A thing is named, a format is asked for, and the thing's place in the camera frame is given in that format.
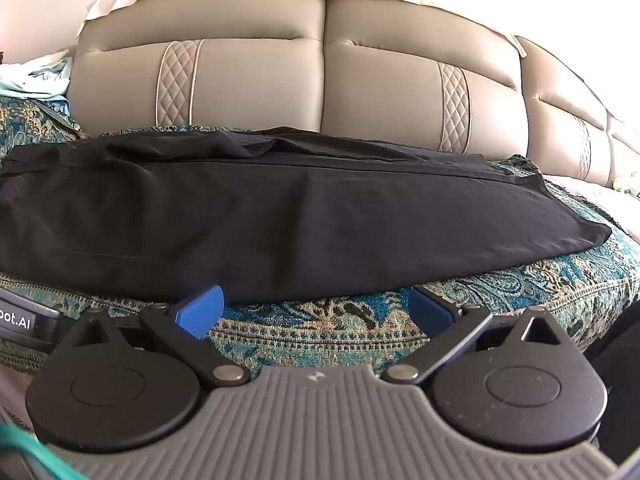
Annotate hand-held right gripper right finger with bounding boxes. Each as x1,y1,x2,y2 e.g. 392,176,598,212
382,286,568,387

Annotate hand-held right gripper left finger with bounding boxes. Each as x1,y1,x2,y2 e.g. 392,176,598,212
61,285,251,389

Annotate black pants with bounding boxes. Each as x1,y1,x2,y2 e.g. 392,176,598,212
0,126,613,307

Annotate teal paisley blanket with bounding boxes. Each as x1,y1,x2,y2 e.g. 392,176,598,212
0,95,640,376

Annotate pale pink cloth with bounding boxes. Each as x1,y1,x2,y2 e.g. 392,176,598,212
542,172,640,246

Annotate beige leather headboard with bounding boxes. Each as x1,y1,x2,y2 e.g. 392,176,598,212
65,0,640,191

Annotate light blue cloth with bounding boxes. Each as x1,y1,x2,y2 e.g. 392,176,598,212
0,57,76,116

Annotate green cable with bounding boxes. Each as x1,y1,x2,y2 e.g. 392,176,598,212
0,422,86,480

